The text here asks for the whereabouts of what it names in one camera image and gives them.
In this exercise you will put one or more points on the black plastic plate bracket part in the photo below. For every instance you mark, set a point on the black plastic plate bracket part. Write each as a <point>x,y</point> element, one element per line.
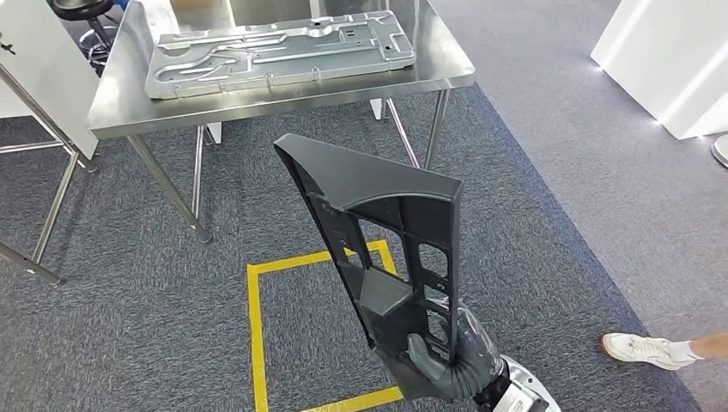
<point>370,176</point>

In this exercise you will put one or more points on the stainless steel workbench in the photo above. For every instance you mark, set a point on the stainless steel workbench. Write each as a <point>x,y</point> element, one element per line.
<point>125,108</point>
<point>54,204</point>

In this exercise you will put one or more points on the stamped grey metal panel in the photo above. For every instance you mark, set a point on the stamped grey metal panel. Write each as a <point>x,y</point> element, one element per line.
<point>284,62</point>

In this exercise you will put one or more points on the yellow floor tape square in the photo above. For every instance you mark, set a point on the yellow floor tape square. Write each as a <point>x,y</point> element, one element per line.
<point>256,341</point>

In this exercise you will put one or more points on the person's white shoe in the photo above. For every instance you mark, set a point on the person's white shoe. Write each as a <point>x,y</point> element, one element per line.
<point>637,348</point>

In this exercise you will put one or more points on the white lit display plinth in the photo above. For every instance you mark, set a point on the white lit display plinth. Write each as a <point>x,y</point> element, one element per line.
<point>671,57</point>

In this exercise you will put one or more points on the black round stool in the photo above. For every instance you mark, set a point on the black round stool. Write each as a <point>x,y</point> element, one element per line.
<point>82,8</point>

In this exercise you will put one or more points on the white cabinet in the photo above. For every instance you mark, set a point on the white cabinet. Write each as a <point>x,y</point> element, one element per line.
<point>45,74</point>

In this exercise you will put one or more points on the round silver floor base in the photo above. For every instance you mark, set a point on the round silver floor base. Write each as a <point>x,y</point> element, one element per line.
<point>722,150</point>

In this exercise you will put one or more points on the person's leg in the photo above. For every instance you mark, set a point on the person's leg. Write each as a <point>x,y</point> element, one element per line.
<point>711,344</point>

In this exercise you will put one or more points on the black camera module with bracket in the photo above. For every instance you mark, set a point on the black camera module with bracket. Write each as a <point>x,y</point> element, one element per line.
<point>492,395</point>

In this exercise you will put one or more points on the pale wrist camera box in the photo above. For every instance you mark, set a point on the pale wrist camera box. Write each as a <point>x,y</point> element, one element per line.
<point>526,392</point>

